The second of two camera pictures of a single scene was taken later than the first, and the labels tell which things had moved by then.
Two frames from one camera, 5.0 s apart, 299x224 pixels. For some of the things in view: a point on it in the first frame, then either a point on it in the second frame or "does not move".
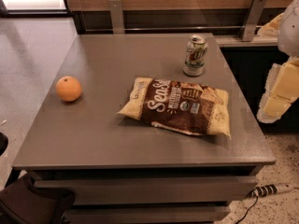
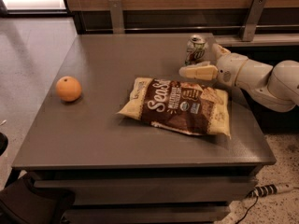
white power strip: x=270 y=189 does not move
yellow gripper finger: x=272 y=27 → x=229 y=64
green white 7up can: x=195 y=56 does not move
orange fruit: x=68 y=89 does not move
